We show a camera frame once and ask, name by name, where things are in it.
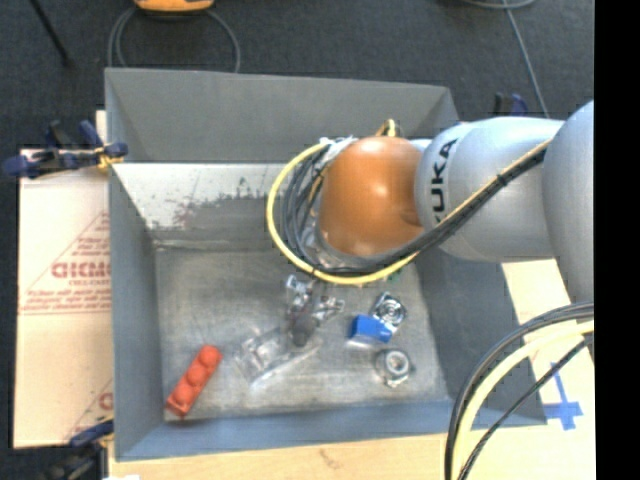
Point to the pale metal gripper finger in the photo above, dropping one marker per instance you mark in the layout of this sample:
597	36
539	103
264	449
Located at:
257	355
285	365

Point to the small blue box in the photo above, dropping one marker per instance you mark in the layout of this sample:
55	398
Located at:
367	327

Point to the red-brown flat block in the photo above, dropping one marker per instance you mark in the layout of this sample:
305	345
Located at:
194	380

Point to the grey metal bin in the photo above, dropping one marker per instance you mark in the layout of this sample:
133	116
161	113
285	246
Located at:
210	288

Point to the clear round glass piece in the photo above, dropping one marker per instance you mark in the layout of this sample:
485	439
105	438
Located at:
389	309
395	367

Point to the brown cardboard board red print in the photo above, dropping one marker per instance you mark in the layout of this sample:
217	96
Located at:
60	328

